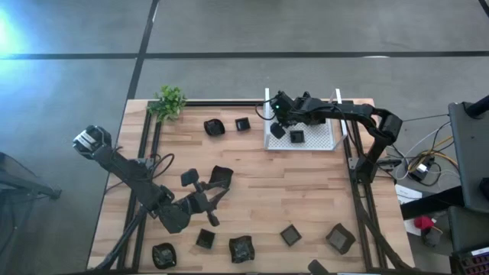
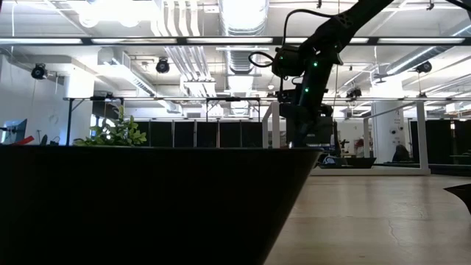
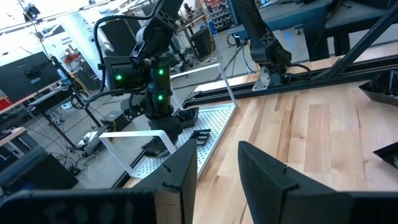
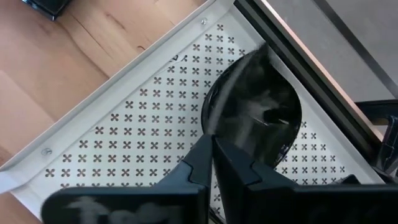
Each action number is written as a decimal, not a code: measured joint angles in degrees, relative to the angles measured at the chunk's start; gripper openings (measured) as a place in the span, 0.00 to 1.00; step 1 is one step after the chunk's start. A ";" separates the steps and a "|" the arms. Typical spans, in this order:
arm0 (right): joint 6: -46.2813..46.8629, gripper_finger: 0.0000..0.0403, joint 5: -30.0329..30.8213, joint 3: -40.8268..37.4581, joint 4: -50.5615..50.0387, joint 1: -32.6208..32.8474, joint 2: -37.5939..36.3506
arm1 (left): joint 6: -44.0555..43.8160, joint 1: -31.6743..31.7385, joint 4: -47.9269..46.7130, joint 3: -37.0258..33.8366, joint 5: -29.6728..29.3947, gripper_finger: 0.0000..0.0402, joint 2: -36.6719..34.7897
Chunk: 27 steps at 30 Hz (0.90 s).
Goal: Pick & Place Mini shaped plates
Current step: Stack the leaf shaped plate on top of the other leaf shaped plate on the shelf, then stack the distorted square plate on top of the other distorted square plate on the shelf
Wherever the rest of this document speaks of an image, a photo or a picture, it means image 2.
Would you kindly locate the black rounded mini plate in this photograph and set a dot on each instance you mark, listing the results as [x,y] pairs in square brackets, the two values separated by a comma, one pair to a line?
[147,206]

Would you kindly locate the black partition panel row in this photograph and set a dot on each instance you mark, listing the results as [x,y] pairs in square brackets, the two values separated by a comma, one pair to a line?
[206,134]

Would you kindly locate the black aluminium table frame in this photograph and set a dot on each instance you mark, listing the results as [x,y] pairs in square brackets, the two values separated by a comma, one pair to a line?
[452,169]

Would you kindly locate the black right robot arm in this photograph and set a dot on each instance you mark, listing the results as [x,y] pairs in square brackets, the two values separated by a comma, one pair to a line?
[331,33]

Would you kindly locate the black ceiling spotlight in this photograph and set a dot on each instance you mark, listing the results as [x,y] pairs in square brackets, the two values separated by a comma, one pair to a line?
[424,67]
[162,66]
[353,92]
[38,71]

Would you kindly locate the black background rig frame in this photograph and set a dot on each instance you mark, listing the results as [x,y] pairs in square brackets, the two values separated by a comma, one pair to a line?
[69,121]

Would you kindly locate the black large square mini plate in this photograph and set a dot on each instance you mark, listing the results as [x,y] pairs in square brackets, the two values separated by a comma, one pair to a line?
[358,162]

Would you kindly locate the office chair with dark jacket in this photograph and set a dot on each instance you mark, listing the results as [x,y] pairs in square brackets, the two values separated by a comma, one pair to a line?
[401,152]

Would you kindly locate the small red object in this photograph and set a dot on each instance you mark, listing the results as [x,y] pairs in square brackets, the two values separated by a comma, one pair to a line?
[24,140]

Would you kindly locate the black overhead beam with lights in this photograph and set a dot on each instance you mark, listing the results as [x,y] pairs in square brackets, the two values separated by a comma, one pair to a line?
[180,40]

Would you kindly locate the silver ventilation duct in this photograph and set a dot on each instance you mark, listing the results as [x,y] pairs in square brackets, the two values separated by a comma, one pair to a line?
[243,22]

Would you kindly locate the black small square mini plate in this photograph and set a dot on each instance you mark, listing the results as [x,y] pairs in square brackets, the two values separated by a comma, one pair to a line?
[461,198]
[329,166]

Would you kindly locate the green plant in white pot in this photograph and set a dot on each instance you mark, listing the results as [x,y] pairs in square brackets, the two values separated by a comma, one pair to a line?
[117,134]

